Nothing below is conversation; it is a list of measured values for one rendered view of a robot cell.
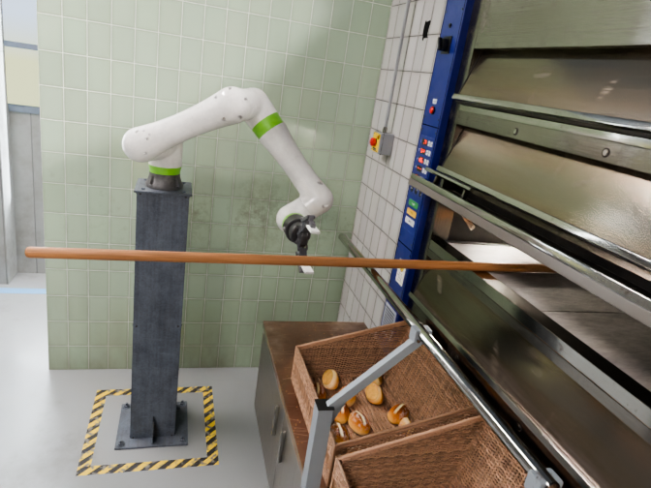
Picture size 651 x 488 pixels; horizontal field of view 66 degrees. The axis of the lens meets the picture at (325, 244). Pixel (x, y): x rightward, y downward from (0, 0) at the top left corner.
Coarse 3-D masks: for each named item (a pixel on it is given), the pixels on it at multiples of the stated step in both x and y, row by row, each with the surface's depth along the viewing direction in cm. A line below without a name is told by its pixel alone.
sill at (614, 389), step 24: (432, 240) 196; (480, 288) 163; (504, 288) 157; (528, 312) 141; (552, 336) 130; (576, 360) 122; (600, 360) 120; (600, 384) 115; (624, 384) 110; (648, 408) 103
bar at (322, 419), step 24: (384, 288) 145; (408, 312) 131; (432, 336) 120; (384, 360) 125; (360, 384) 124; (456, 384) 105; (336, 408) 125; (480, 408) 96; (312, 432) 127; (504, 432) 90; (312, 456) 127; (528, 456) 84; (312, 480) 130; (528, 480) 81; (552, 480) 79
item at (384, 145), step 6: (378, 132) 239; (384, 138) 236; (390, 138) 237; (378, 144) 237; (384, 144) 237; (390, 144) 238; (372, 150) 245; (378, 150) 238; (384, 150) 238; (390, 150) 239
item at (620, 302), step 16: (432, 192) 167; (464, 208) 148; (480, 224) 139; (512, 224) 149; (512, 240) 125; (544, 240) 136; (544, 256) 114; (576, 256) 127; (560, 272) 109; (576, 272) 105; (608, 272) 118; (592, 288) 100; (640, 288) 111; (624, 304) 93; (640, 320) 89
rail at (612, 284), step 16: (416, 176) 181; (448, 192) 159; (480, 208) 142; (496, 224) 133; (528, 240) 120; (560, 256) 110; (592, 272) 101; (608, 288) 97; (624, 288) 94; (640, 304) 90
